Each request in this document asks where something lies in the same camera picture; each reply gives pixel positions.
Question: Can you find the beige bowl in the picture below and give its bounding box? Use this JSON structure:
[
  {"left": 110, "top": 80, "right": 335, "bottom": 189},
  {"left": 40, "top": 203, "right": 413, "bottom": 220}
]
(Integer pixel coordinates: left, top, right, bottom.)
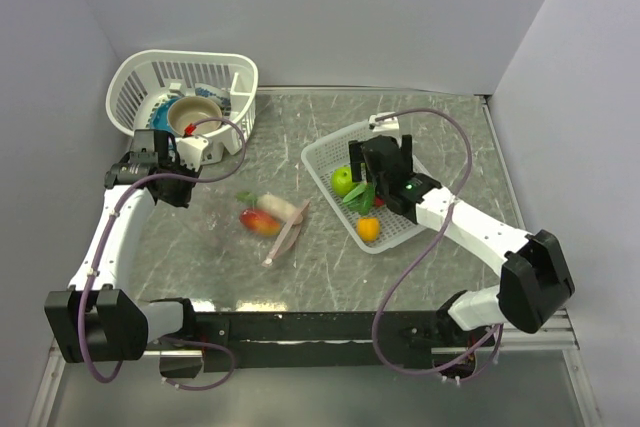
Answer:
[{"left": 167, "top": 96, "right": 223, "bottom": 135}]

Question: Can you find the aluminium frame rail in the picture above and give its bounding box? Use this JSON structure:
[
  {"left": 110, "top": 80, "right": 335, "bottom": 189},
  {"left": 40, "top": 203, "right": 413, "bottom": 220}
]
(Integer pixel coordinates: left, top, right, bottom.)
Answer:
[{"left": 501, "top": 308, "right": 579, "bottom": 351}]

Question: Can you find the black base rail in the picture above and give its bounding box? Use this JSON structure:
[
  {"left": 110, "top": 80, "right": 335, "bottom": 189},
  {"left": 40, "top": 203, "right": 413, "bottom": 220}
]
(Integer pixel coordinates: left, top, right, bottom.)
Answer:
[{"left": 138, "top": 310, "right": 491, "bottom": 373}]

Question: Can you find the green fake apple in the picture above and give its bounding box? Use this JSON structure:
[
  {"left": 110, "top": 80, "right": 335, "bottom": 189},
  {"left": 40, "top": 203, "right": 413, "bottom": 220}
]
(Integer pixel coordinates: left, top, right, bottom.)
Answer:
[{"left": 330, "top": 165, "right": 359, "bottom": 198}]

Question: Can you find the red fake strawberry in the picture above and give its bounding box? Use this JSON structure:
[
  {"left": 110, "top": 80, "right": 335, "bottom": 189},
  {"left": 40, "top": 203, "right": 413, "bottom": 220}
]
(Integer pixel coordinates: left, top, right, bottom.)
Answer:
[{"left": 342, "top": 182, "right": 385, "bottom": 216}]

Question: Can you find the blue plate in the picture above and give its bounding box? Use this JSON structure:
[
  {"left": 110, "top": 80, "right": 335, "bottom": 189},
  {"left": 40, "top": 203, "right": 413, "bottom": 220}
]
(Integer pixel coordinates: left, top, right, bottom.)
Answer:
[{"left": 149, "top": 102, "right": 171, "bottom": 131}]

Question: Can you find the white perforated rectangular basket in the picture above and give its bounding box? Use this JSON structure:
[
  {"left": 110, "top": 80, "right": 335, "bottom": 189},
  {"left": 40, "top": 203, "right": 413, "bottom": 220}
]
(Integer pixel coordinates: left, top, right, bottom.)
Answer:
[{"left": 301, "top": 120, "right": 426, "bottom": 255}]

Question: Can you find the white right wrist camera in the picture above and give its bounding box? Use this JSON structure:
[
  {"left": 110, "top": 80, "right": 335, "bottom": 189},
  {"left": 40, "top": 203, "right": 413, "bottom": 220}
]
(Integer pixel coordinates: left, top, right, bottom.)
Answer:
[{"left": 368, "top": 112, "right": 400, "bottom": 136}]

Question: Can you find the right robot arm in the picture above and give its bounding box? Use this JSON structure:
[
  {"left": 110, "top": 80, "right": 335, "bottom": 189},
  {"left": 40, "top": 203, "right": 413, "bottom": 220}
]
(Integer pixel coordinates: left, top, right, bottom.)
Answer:
[{"left": 349, "top": 135, "right": 575, "bottom": 346}]

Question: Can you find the red yellow fake mango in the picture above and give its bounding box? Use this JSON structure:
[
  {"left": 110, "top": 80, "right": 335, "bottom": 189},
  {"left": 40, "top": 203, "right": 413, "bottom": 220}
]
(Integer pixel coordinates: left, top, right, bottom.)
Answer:
[{"left": 239, "top": 208, "right": 281, "bottom": 237}]

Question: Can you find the white fake radish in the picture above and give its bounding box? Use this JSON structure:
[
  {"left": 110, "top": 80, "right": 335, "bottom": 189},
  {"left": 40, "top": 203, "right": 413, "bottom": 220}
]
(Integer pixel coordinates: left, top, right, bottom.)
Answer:
[{"left": 236, "top": 191, "right": 297, "bottom": 225}]

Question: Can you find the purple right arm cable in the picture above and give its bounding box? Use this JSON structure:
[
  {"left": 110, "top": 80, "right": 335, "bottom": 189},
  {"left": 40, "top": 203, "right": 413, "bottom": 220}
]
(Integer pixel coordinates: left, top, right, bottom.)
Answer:
[{"left": 371, "top": 107, "right": 504, "bottom": 376}]

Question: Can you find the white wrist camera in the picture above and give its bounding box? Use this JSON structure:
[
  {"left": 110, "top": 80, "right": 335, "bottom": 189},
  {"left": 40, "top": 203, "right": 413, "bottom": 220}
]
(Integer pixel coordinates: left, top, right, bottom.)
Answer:
[
  {"left": 177, "top": 135, "right": 210, "bottom": 170},
  {"left": 368, "top": 112, "right": 400, "bottom": 136}
]

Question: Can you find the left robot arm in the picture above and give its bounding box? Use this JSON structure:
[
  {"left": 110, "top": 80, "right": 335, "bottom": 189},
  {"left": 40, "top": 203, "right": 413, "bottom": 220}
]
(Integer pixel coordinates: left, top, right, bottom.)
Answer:
[{"left": 44, "top": 129, "right": 199, "bottom": 363}]

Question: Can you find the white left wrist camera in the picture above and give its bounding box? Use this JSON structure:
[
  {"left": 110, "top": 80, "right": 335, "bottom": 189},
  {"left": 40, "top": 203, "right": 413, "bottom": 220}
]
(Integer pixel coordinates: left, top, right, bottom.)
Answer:
[{"left": 177, "top": 135, "right": 210, "bottom": 170}]

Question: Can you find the orange fake fruit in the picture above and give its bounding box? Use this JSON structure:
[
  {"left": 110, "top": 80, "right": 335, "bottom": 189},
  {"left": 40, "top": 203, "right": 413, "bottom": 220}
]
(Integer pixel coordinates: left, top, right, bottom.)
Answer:
[{"left": 356, "top": 217, "right": 381, "bottom": 243}]

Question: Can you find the blue patterned white dish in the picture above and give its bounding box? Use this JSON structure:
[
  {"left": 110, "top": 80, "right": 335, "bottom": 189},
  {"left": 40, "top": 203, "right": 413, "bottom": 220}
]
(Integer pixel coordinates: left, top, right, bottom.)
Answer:
[{"left": 194, "top": 83, "right": 232, "bottom": 117}]

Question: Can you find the white slatted round basket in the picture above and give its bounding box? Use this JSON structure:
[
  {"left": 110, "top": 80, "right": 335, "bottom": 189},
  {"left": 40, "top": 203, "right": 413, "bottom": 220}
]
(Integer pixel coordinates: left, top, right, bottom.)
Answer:
[{"left": 105, "top": 49, "right": 259, "bottom": 139}]

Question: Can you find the clear zip top bag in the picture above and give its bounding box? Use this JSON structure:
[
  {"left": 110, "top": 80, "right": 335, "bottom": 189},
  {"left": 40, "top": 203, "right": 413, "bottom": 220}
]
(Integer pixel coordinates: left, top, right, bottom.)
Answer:
[{"left": 234, "top": 190, "right": 311, "bottom": 267}]

